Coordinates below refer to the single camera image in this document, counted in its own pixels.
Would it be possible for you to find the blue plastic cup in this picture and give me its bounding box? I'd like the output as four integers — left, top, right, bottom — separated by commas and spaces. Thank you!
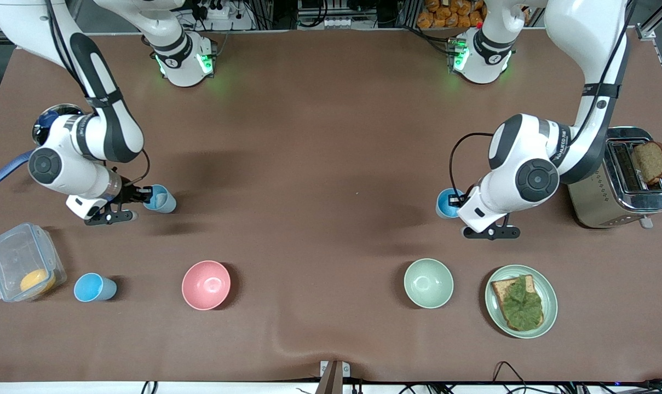
73, 273, 118, 303
143, 184, 177, 214
436, 188, 468, 219

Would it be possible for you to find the light toast bread slice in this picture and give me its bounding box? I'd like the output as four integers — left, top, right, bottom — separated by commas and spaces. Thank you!
491, 275, 545, 332

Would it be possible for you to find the pale green bowl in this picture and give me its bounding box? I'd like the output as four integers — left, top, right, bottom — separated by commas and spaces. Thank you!
404, 258, 454, 309

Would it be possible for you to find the yellow round food piece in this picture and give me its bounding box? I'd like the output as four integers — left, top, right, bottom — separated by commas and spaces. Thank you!
20, 268, 56, 299

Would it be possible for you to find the clear plastic food container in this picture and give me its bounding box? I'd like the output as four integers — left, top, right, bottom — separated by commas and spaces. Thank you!
0, 222, 67, 303

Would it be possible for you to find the cream and chrome toaster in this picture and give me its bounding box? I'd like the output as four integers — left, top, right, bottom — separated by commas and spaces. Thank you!
567, 126, 662, 230

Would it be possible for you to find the green lettuce leaf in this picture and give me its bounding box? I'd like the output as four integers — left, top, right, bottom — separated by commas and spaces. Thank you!
499, 275, 544, 331

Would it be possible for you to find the pink bowl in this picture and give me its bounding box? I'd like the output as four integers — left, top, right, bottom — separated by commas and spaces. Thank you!
182, 260, 232, 311

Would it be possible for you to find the pale green plate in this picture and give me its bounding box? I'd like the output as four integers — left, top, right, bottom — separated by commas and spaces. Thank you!
485, 264, 559, 339

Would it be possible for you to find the brown table cover cloth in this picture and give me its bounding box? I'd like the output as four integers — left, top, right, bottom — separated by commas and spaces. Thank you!
0, 27, 662, 384

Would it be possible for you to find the brown bread slice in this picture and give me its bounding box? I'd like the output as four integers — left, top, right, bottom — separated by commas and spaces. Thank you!
632, 141, 662, 185

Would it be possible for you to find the bag of orange buns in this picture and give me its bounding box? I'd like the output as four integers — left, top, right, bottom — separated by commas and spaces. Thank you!
417, 0, 487, 29

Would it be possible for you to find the white power strip with plugs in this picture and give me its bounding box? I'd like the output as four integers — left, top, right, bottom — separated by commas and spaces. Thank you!
199, 0, 234, 20

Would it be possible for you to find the black saucepan with blue handle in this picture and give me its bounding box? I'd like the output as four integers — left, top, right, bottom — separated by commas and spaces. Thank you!
0, 103, 88, 189

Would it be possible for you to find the thin black cable loop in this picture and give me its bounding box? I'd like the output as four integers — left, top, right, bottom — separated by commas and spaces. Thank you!
492, 361, 529, 384

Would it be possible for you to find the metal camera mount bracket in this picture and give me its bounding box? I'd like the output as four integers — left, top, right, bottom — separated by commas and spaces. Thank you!
320, 360, 350, 394

